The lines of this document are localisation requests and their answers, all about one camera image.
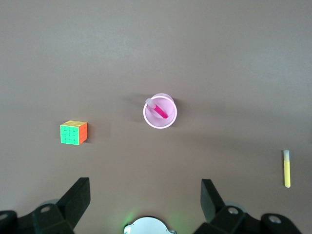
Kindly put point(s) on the colourful puzzle cube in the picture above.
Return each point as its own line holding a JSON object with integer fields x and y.
{"x": 70, "y": 134}

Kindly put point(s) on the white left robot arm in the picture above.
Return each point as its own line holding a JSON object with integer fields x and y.
{"x": 148, "y": 226}

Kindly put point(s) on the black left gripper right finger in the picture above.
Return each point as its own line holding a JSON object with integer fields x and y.
{"x": 226, "y": 221}

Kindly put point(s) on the brown table cloth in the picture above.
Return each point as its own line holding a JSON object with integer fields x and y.
{"x": 156, "y": 53}

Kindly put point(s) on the yellow marker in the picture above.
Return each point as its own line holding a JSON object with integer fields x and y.
{"x": 287, "y": 170}

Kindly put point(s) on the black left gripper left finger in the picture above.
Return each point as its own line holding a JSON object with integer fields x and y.
{"x": 61, "y": 217}

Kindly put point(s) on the pink marker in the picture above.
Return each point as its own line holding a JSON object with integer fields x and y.
{"x": 159, "y": 111}

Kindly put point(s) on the pink mesh cup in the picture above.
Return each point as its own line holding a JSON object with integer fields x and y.
{"x": 152, "y": 121}

